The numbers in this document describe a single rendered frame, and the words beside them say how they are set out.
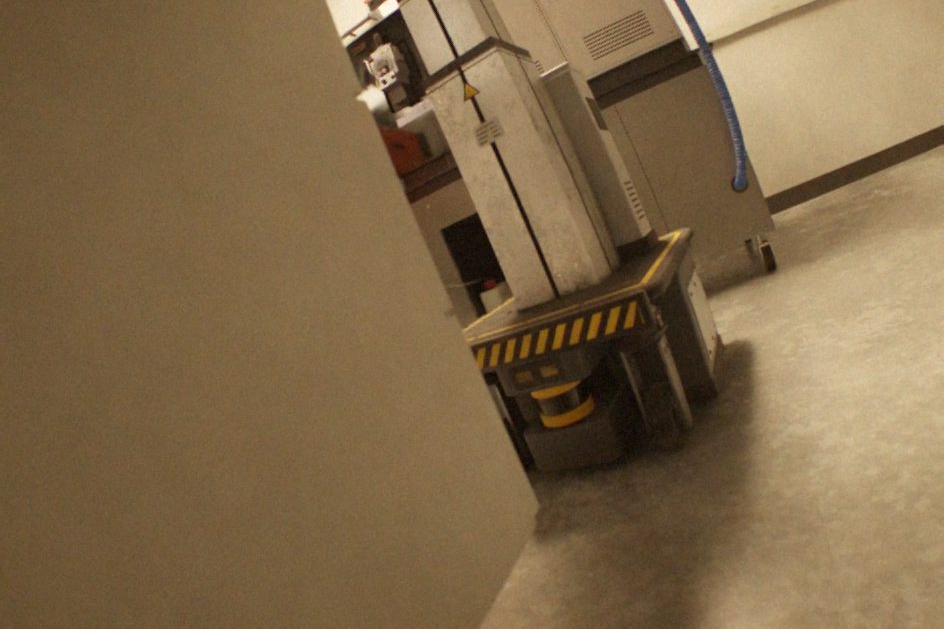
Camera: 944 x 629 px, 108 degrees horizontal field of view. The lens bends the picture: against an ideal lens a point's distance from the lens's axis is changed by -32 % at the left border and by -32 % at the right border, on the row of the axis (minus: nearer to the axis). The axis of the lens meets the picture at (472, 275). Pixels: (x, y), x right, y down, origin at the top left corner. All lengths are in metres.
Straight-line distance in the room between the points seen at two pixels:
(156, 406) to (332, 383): 0.10
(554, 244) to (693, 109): 0.87
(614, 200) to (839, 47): 2.24
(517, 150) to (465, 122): 0.12
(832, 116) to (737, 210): 1.46
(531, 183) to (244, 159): 0.67
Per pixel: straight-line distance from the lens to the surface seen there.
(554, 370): 0.75
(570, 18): 1.79
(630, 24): 1.75
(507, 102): 0.90
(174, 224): 0.23
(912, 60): 3.23
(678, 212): 1.61
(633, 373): 0.79
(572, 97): 1.05
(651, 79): 1.66
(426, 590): 0.30
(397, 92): 1.93
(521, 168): 0.89
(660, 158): 1.61
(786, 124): 2.89
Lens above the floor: 0.40
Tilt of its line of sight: 2 degrees down
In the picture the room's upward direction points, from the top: 23 degrees counter-clockwise
